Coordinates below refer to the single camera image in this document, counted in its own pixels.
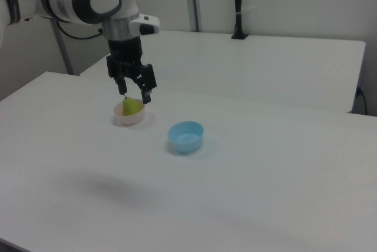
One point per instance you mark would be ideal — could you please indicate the blue plastic bowl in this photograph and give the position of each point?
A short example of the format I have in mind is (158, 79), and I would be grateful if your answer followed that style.
(185, 143)

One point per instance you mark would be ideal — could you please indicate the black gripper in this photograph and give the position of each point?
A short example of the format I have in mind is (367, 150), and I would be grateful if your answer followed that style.
(125, 51)

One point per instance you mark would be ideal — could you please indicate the green pear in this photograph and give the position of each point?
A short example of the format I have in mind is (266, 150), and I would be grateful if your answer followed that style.
(130, 107)

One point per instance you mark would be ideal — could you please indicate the pink plastic bowl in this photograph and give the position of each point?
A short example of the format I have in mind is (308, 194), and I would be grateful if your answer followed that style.
(129, 121)

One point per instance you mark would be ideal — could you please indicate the grey metal frame leg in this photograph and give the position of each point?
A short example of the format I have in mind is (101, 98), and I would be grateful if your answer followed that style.
(63, 49)

